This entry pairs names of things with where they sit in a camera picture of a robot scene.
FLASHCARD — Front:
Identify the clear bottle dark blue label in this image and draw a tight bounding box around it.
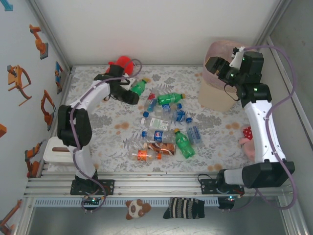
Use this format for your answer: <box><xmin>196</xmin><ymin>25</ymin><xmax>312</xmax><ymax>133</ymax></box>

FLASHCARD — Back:
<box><xmin>168</xmin><ymin>109</ymin><xmax>188</xmax><ymax>122</ymax></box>

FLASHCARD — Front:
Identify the blue orange wall sticker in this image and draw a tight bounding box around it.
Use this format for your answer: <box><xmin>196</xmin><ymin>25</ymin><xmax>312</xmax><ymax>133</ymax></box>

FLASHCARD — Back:
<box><xmin>55</xmin><ymin>61</ymin><xmax>65</xmax><ymax>95</ymax></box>

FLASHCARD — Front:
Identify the pink plush toy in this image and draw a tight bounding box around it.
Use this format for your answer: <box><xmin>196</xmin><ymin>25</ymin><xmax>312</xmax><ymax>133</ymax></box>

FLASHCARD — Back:
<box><xmin>238</xmin><ymin>124</ymin><xmax>256</xmax><ymax>161</ymax></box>

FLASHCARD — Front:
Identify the pink mesh waste bin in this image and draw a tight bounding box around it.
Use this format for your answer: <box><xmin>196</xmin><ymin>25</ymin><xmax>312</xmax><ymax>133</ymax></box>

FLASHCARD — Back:
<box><xmin>197</xmin><ymin>40</ymin><xmax>257</xmax><ymax>113</ymax></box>

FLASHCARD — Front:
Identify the clear bottle orange label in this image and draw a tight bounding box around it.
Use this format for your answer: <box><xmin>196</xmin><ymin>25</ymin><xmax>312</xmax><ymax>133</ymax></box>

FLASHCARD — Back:
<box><xmin>131</xmin><ymin>147</ymin><xmax>163</xmax><ymax>161</ymax></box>

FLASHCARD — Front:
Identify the brown teddy bear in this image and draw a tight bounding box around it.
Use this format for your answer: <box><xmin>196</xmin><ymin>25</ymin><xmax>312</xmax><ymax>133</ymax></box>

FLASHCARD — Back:
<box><xmin>125</xmin><ymin>198</ymin><xmax>152</xmax><ymax>220</ymax></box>

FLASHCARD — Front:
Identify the white slotted cable duct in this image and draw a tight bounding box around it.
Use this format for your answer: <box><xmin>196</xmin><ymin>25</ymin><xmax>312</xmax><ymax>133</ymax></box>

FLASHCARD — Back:
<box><xmin>33</xmin><ymin>197</ymin><xmax>220</xmax><ymax>207</ymax></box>

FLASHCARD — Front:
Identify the clear bottle blue cap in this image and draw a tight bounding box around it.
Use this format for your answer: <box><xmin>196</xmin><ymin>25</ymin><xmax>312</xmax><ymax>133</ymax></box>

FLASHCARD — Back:
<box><xmin>142</xmin><ymin>105</ymin><xmax>165</xmax><ymax>118</ymax></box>

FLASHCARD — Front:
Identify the blue label bottle blue cap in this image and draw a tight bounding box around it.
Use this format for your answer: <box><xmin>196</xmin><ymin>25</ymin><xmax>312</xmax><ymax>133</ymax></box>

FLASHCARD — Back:
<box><xmin>155</xmin><ymin>102</ymin><xmax>183</xmax><ymax>115</ymax></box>

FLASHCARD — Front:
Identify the floral table mat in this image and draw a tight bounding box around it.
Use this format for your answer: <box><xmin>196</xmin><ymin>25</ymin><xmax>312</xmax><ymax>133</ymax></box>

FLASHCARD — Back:
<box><xmin>45</xmin><ymin>65</ymin><xmax>277</xmax><ymax>176</ymax></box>

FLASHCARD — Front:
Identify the red plush toy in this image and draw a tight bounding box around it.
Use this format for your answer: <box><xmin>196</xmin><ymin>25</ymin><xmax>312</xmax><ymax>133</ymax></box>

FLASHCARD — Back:
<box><xmin>105</xmin><ymin>55</ymin><xmax>137</xmax><ymax>75</ymax></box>

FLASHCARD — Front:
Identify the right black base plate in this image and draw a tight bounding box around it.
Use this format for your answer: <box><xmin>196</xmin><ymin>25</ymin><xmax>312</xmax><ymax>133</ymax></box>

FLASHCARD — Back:
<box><xmin>200</xmin><ymin>178</ymin><xmax>245</xmax><ymax>196</ymax></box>

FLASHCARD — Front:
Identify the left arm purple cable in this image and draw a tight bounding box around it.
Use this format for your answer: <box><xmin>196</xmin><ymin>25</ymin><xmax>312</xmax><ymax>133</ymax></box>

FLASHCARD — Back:
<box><xmin>69</xmin><ymin>58</ymin><xmax>142</xmax><ymax>214</ymax></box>

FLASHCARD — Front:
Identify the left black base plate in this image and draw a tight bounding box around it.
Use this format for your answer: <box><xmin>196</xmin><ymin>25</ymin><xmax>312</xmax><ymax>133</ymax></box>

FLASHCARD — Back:
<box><xmin>70</xmin><ymin>179</ymin><xmax>115</xmax><ymax>196</ymax></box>

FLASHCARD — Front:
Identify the light blue label water bottle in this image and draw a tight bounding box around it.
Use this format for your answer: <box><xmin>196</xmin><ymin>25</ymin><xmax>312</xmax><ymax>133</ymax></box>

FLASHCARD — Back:
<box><xmin>185</xmin><ymin>117</ymin><xmax>203</xmax><ymax>145</ymax></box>

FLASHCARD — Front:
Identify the white tissue box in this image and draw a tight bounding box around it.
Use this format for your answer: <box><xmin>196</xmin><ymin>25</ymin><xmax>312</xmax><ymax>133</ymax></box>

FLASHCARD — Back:
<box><xmin>43</xmin><ymin>136</ymin><xmax>79</xmax><ymax>167</ymax></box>

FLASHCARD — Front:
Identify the aluminium frame rail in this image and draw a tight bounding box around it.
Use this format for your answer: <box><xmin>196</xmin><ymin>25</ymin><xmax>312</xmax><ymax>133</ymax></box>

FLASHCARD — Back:
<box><xmin>23</xmin><ymin>171</ymin><xmax>293</xmax><ymax>198</ymax></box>

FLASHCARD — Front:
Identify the clear bottle white green label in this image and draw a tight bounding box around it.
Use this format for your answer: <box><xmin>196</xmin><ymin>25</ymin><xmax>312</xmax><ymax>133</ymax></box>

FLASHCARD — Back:
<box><xmin>140</xmin><ymin>117</ymin><xmax>171</xmax><ymax>131</ymax></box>

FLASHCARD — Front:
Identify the black controller board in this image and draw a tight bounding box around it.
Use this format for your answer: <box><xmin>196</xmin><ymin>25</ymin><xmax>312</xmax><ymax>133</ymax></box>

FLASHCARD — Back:
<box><xmin>82</xmin><ymin>195</ymin><xmax>102</xmax><ymax>206</ymax></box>
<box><xmin>218</xmin><ymin>195</ymin><xmax>236</xmax><ymax>210</ymax></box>

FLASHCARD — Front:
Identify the aluminium corner post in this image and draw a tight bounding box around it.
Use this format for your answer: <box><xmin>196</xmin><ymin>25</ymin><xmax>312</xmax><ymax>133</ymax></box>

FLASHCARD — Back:
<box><xmin>253</xmin><ymin>0</ymin><xmax>293</xmax><ymax>49</ymax></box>
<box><xmin>26</xmin><ymin>0</ymin><xmax>74</xmax><ymax>74</ymax></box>

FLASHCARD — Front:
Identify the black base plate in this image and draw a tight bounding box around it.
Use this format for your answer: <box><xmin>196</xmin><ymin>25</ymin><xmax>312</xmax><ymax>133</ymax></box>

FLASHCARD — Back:
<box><xmin>200</xmin><ymin>178</ymin><xmax>245</xmax><ymax>196</ymax></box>
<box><xmin>70</xmin><ymin>179</ymin><xmax>115</xmax><ymax>196</ymax></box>

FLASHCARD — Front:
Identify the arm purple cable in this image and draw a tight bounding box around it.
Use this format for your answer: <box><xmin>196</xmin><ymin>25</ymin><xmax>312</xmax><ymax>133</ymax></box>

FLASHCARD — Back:
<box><xmin>217</xmin><ymin>45</ymin><xmax>298</xmax><ymax>212</ymax></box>
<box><xmin>69</xmin><ymin>58</ymin><xmax>142</xmax><ymax>214</ymax></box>

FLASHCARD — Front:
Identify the black striped sock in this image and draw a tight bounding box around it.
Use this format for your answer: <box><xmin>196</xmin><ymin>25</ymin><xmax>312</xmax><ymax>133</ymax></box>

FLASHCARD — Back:
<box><xmin>162</xmin><ymin>197</ymin><xmax>206</xmax><ymax>220</ymax></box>

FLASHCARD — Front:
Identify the Pepsi bottle blue cap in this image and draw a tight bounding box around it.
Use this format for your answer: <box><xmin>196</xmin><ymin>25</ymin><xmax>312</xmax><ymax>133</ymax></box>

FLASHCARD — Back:
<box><xmin>141</xmin><ymin>129</ymin><xmax>176</xmax><ymax>143</ymax></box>

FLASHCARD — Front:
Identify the green plastic soda bottle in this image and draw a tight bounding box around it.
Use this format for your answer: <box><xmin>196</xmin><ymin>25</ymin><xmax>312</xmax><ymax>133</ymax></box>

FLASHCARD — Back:
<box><xmin>131</xmin><ymin>78</ymin><xmax>150</xmax><ymax>96</ymax></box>
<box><xmin>173</xmin><ymin>128</ymin><xmax>197</xmax><ymax>160</ymax></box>
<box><xmin>157</xmin><ymin>92</ymin><xmax>186</xmax><ymax>105</ymax></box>

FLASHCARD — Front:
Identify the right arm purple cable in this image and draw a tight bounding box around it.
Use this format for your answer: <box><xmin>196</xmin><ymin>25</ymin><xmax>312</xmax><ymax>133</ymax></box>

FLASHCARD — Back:
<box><xmin>217</xmin><ymin>45</ymin><xmax>298</xmax><ymax>212</ymax></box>

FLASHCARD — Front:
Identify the brown coffee drink bottle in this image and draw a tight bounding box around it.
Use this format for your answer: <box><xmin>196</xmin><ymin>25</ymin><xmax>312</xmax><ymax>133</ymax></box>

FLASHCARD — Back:
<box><xmin>142</xmin><ymin>141</ymin><xmax>177</xmax><ymax>156</ymax></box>

